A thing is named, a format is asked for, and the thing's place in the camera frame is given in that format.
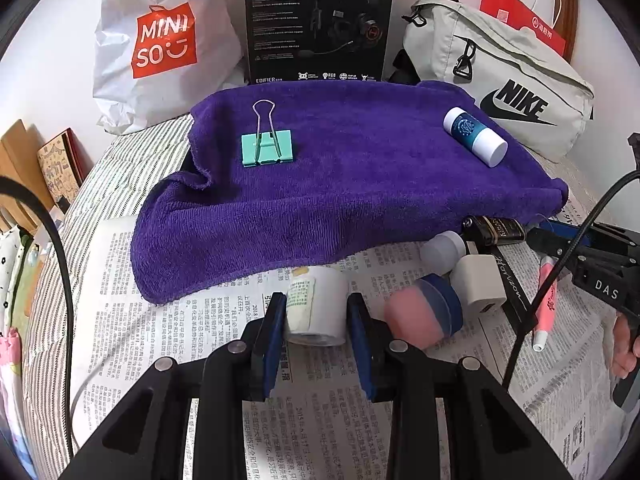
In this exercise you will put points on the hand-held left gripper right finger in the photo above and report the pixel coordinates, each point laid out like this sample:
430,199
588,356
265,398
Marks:
361,345

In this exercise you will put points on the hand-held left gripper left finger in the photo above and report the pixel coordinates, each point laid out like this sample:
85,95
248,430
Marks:
272,345

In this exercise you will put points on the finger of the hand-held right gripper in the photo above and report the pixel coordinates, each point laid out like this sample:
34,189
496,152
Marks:
552,245
565,226

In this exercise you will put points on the pink tube white cap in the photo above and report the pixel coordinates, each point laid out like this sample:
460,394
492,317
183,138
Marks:
545,305

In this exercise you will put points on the pink and blue jar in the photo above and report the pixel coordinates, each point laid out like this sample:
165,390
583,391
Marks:
415,315

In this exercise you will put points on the translucent white bottle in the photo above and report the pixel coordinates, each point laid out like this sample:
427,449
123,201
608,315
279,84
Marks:
442,252

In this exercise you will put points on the person's right hand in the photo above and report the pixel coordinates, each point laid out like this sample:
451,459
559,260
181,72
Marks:
627,352

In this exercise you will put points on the black and gold box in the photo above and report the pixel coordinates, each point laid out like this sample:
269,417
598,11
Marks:
500,230

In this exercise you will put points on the white charger plug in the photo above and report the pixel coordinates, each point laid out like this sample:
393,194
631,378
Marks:
475,280

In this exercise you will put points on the newspaper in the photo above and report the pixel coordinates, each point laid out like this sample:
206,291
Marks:
320,435

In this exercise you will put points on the blue and white bottle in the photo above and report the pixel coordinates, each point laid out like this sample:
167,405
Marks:
470,130

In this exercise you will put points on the purple towel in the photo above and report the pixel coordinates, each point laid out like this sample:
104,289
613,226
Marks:
375,185

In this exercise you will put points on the grey waist bag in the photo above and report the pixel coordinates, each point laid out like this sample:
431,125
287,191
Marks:
500,55

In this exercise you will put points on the teal binder clip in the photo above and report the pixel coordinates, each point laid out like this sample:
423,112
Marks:
267,147

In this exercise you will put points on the red paper bag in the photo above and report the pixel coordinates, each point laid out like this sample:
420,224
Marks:
505,7

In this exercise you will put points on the pastel printed cloth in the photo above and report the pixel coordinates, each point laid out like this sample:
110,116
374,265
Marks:
10,385

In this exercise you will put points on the kraft notebook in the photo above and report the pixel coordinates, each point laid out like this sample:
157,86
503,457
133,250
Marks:
57,170

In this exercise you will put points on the white shopping bag orange logo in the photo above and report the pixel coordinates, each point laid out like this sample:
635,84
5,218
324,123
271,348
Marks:
210,35

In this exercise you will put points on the black headset box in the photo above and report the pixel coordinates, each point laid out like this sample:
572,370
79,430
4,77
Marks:
280,20

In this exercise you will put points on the brown wooden frame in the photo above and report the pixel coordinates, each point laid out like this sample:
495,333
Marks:
567,0

